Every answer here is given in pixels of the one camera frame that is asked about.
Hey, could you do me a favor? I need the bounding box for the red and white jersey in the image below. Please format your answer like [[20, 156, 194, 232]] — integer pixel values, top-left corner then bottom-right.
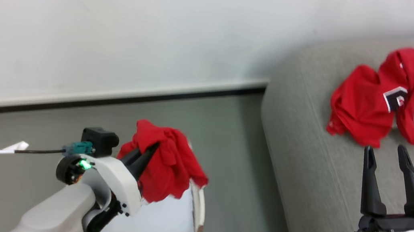
[[324, 38, 414, 154]]

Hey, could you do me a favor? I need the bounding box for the black cable teal connector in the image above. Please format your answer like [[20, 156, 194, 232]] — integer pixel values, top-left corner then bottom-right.
[[0, 129, 97, 202]]

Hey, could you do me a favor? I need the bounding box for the grey fabric sofa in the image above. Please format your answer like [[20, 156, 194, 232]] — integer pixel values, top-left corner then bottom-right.
[[244, 4, 414, 232]]

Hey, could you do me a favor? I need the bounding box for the black and white baseboard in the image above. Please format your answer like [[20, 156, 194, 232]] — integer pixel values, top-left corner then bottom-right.
[[0, 42, 270, 161]]

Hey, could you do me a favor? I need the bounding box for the white cable tag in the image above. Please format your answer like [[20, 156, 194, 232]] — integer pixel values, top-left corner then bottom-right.
[[0, 138, 30, 158]]

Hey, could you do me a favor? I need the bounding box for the white laundry basket tan rim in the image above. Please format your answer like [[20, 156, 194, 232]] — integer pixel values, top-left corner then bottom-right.
[[89, 130, 216, 232]]

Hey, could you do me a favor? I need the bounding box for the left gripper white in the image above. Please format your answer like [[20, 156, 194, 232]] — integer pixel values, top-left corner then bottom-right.
[[51, 129, 160, 222]]

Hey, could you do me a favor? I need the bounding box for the plain red shirt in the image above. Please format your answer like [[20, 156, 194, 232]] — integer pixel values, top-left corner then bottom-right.
[[110, 116, 216, 211]]

